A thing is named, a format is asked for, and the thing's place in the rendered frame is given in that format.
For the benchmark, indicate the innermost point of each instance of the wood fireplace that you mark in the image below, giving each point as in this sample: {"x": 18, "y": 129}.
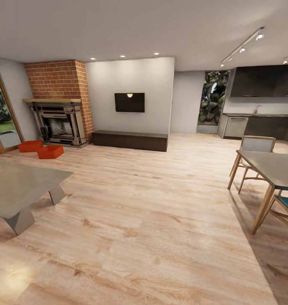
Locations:
{"x": 59, "y": 123}

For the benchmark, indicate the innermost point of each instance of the breakfast table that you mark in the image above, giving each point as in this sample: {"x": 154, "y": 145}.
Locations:
{"x": 273, "y": 167}

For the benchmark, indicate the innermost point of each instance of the coffee table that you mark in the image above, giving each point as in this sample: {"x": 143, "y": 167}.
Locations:
{"x": 21, "y": 185}

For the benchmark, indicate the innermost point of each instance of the door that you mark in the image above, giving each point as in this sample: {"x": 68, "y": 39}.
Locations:
{"x": 10, "y": 134}

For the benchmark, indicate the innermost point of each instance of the dishwasher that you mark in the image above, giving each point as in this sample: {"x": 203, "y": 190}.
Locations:
{"x": 235, "y": 127}

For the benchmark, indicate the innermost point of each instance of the storage box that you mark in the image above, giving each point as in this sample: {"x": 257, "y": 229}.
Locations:
{"x": 50, "y": 152}
{"x": 31, "y": 146}

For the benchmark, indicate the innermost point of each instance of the wall mounted tv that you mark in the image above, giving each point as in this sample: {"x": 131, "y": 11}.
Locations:
{"x": 130, "y": 102}

